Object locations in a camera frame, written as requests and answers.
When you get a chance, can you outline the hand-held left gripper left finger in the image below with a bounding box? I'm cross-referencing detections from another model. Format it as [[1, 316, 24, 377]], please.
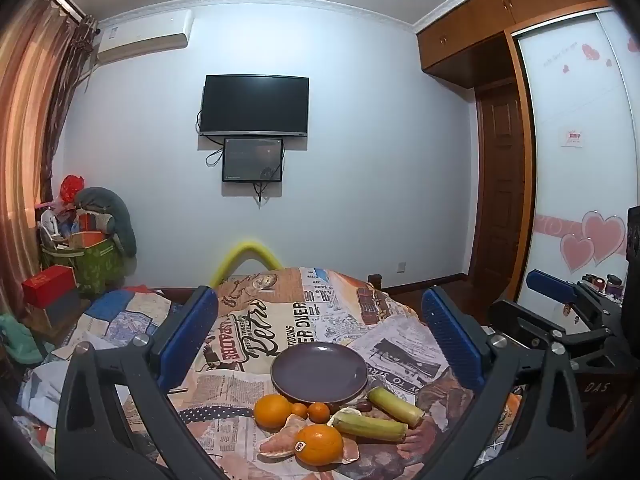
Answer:
[[56, 285, 221, 480]]

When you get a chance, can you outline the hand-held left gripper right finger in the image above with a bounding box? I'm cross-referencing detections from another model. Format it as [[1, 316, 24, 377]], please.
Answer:
[[420, 286, 588, 480]]

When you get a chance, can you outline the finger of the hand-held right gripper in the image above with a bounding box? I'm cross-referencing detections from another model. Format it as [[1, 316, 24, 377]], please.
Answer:
[[487, 299, 621, 361], [527, 268, 622, 324]]

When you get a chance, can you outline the green sugarcane piece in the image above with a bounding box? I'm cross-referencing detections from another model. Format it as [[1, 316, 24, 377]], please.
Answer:
[[332, 412, 409, 442], [367, 386, 425, 429]]

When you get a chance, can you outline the pomelo wedge with peel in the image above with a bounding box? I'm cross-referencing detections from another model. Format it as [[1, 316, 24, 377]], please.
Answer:
[[326, 407, 362, 427]]

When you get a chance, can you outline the purple plate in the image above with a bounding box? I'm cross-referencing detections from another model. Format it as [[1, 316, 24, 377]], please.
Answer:
[[270, 342, 370, 406]]

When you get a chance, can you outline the peeled pomelo segment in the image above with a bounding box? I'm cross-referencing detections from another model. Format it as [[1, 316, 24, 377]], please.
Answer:
[[258, 414, 309, 459]]

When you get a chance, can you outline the large orange with sticker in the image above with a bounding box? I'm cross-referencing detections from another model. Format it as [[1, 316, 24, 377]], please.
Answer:
[[295, 424, 345, 466]]

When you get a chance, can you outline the blue patchwork quilt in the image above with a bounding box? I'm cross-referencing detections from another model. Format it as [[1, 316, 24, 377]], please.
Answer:
[[75, 287, 187, 353]]

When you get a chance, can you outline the printed blanket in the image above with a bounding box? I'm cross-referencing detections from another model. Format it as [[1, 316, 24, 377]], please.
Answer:
[[150, 266, 526, 480]]

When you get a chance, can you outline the brown wooden door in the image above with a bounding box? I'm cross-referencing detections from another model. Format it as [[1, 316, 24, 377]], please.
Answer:
[[472, 81, 532, 282]]

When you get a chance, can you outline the green storage box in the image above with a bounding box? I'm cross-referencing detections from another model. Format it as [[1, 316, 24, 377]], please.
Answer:
[[40, 236, 124, 297]]

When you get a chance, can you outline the white sliding wardrobe door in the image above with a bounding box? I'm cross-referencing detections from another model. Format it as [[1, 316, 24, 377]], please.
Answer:
[[509, 6, 640, 312]]

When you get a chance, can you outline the red box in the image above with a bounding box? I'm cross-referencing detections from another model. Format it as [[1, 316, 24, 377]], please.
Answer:
[[21, 265, 76, 307]]

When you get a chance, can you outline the teal cloth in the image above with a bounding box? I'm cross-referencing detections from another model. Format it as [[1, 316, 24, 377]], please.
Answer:
[[0, 314, 45, 367]]

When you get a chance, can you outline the red plastic bag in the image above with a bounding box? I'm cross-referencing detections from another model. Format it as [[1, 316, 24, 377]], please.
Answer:
[[60, 174, 86, 202]]

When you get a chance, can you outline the striped curtain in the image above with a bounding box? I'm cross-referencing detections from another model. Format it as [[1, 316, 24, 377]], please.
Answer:
[[0, 0, 99, 322]]

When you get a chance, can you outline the wooden overhead cabinet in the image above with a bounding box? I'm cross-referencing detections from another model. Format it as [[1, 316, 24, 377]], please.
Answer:
[[415, 0, 622, 88]]

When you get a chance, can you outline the white air conditioner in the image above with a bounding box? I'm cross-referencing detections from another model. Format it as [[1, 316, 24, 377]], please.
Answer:
[[95, 9, 195, 65]]

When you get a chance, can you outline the small wall monitor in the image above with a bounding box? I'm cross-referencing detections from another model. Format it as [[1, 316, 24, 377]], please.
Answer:
[[222, 137, 285, 184]]

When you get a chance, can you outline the wall television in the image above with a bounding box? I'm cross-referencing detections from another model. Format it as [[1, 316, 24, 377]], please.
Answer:
[[198, 74, 310, 139]]

